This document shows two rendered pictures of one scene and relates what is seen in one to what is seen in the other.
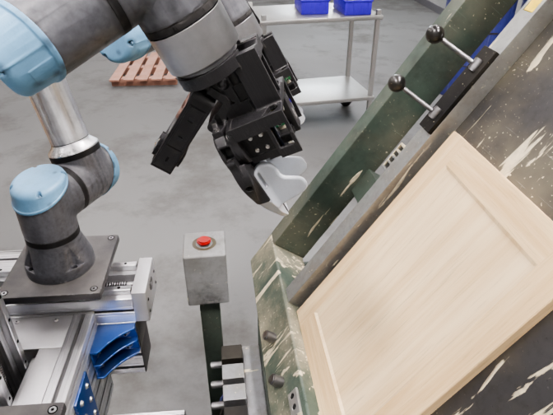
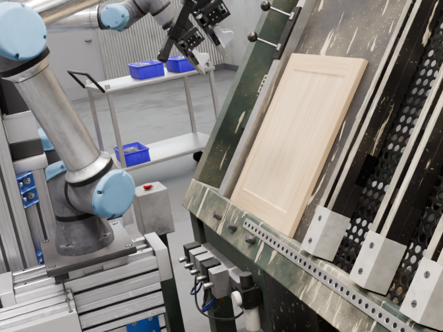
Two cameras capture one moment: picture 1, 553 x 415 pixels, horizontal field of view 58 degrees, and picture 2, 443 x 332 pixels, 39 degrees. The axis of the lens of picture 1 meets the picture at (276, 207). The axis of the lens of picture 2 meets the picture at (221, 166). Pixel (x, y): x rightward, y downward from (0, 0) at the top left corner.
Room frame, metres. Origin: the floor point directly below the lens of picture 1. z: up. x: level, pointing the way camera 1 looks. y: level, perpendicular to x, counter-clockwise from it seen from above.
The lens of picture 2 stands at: (-1.16, 0.43, 1.63)
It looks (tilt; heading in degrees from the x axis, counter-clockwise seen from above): 16 degrees down; 347
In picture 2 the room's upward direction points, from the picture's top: 9 degrees counter-clockwise
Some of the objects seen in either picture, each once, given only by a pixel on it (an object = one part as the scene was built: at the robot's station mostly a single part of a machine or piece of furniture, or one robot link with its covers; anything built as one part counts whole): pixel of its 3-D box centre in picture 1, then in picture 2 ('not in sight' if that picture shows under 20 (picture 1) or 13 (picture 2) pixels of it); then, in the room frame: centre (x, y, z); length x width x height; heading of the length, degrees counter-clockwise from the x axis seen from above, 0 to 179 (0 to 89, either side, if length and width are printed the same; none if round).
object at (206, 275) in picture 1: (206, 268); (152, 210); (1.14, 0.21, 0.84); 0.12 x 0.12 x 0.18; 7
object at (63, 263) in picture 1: (56, 246); not in sight; (0.91, 0.50, 1.09); 0.15 x 0.15 x 0.10
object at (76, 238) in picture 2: not in sight; (82, 226); (0.42, 0.46, 1.09); 0.15 x 0.15 x 0.10
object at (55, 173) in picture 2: not in sight; (73, 184); (0.41, 0.46, 1.20); 0.13 x 0.12 x 0.14; 30
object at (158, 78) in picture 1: (150, 68); not in sight; (5.79, 1.49, 0.05); 1.12 x 0.75 x 0.10; 2
